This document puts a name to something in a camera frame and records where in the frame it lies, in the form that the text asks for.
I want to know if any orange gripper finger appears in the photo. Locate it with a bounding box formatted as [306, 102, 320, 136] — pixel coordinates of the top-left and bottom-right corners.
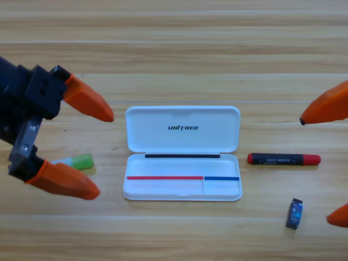
[326, 202, 348, 228]
[299, 80, 348, 126]
[7, 146, 101, 201]

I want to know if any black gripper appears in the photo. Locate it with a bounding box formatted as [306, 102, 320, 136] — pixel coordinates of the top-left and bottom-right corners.
[0, 55, 115, 161]

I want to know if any red and black marker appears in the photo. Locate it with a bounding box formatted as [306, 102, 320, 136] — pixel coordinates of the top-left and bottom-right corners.
[247, 152, 322, 167]

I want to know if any dark blue eraser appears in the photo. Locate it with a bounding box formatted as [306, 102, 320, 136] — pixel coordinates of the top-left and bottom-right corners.
[285, 198, 304, 231]

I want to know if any green highlighter pen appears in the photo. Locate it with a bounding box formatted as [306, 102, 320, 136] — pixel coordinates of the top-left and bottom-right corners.
[51, 153, 95, 171]

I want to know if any white Unitree pencil case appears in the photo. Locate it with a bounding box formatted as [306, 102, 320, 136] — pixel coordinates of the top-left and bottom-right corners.
[122, 105, 243, 202]

